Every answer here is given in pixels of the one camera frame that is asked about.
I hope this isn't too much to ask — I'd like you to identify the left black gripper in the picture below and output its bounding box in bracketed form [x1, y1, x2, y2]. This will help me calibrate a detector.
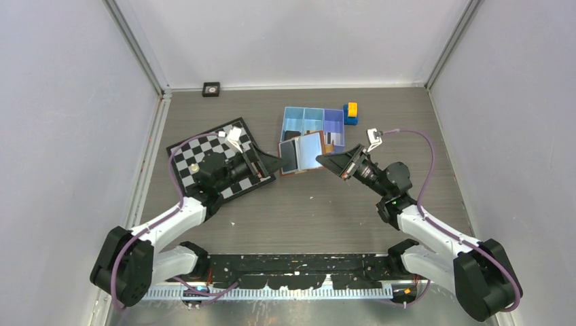
[216, 143, 287, 193]

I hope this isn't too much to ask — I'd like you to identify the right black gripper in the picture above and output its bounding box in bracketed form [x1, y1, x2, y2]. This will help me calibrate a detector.
[317, 144, 391, 198]

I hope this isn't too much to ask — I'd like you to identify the brown leather card holder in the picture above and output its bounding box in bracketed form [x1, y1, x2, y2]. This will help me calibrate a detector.
[280, 130, 332, 176]

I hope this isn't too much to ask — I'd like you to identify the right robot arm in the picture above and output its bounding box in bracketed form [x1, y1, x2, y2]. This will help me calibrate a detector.
[316, 145, 523, 321]

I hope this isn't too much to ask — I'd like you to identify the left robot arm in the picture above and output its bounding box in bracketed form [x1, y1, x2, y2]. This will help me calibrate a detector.
[89, 144, 285, 307]

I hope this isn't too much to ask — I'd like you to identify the grey card in holder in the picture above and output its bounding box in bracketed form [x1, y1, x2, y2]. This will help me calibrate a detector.
[279, 140, 298, 175]

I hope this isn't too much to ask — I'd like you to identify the silver black card in bin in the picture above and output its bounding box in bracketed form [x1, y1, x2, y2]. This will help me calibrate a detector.
[325, 132, 344, 146]

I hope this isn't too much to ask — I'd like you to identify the purple right bin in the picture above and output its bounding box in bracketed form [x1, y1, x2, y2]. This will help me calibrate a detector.
[323, 109, 345, 153]

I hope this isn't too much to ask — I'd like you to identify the blue yellow toy block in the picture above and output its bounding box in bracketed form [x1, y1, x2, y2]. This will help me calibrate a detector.
[343, 102, 359, 126]

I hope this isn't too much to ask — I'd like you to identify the light blue middle bin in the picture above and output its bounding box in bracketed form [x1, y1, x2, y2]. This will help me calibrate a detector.
[302, 107, 325, 134]

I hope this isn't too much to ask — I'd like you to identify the light blue bin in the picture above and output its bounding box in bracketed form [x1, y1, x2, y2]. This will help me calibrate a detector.
[280, 107, 304, 141]
[302, 107, 325, 134]

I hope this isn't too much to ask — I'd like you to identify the light blue left bin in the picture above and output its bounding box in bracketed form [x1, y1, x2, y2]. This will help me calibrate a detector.
[280, 107, 304, 141]

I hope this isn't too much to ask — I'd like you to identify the black white chessboard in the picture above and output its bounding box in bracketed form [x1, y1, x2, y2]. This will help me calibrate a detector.
[166, 117, 276, 201]

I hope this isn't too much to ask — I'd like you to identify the small black square box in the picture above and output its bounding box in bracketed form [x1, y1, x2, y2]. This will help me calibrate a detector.
[202, 81, 221, 98]

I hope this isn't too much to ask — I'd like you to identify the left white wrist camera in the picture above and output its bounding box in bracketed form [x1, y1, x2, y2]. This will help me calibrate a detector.
[217, 126, 244, 153]

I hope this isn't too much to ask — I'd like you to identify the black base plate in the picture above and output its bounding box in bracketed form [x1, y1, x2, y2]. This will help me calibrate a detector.
[178, 253, 417, 290]

